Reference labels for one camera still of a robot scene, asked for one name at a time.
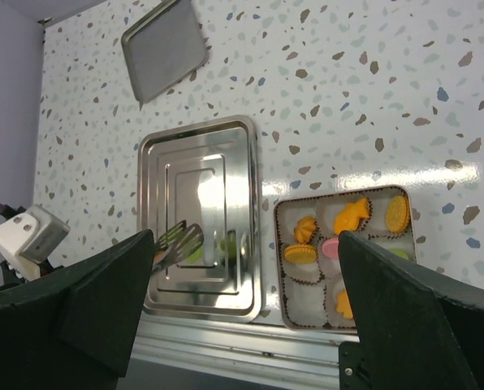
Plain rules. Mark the aluminium rail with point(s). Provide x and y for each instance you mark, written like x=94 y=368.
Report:
x=271 y=354

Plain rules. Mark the pink cookie tin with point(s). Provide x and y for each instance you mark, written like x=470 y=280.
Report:
x=308 y=291

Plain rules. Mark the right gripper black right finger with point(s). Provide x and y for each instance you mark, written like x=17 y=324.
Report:
x=419 y=329

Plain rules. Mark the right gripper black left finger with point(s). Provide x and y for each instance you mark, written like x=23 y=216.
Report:
x=75 y=328

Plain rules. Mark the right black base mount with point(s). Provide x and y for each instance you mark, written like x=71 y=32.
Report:
x=353 y=372

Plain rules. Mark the orange chip cookie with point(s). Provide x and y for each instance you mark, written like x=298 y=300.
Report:
x=158 y=257

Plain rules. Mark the square tin lid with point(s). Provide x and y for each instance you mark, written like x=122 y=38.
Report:
x=163 y=47

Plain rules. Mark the green sandwich cookie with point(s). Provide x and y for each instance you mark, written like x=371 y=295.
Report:
x=400 y=253
x=195 y=256

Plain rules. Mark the orange fish cookie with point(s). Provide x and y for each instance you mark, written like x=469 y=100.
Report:
x=349 y=218

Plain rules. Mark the pink sandwich cookie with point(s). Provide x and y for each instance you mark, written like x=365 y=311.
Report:
x=330 y=248

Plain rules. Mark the large steel tray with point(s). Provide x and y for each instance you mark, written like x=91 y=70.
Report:
x=205 y=173

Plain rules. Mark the flower edged orange cookie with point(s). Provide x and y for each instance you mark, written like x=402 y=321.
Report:
x=343 y=306

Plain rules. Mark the round dotted orange cookie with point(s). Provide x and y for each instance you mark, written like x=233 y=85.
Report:
x=300 y=254

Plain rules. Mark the swirl butter cookie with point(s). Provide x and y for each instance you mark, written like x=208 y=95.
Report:
x=305 y=229

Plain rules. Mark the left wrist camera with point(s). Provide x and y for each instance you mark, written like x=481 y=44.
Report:
x=28 y=239

